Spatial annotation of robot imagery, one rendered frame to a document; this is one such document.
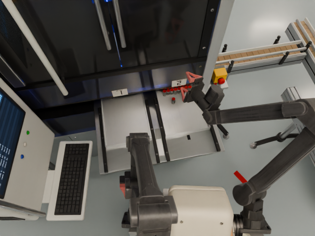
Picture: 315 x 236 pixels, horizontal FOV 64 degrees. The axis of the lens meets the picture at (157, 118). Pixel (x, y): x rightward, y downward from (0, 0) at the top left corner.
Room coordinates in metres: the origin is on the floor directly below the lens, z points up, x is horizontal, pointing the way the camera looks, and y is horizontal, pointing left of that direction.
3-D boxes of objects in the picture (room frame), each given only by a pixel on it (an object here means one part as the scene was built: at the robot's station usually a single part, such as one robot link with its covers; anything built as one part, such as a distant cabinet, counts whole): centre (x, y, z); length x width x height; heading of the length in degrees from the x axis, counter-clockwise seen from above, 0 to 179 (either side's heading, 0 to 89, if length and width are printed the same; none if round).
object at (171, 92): (0.85, -0.13, 0.91); 0.18 x 0.02 x 0.05; 99
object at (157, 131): (0.51, -0.01, 0.91); 0.14 x 0.03 x 0.06; 9
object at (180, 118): (0.74, -0.14, 0.90); 0.34 x 0.26 x 0.04; 9
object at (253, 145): (0.83, -1.10, 0.07); 0.50 x 0.08 x 0.14; 99
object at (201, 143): (0.64, 0.01, 0.87); 0.70 x 0.48 x 0.02; 99
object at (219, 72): (0.89, -0.37, 1.00); 0.08 x 0.07 x 0.07; 9
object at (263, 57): (1.08, -0.63, 0.92); 0.69 x 0.16 x 0.16; 99
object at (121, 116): (0.68, 0.19, 0.90); 0.34 x 0.26 x 0.04; 9
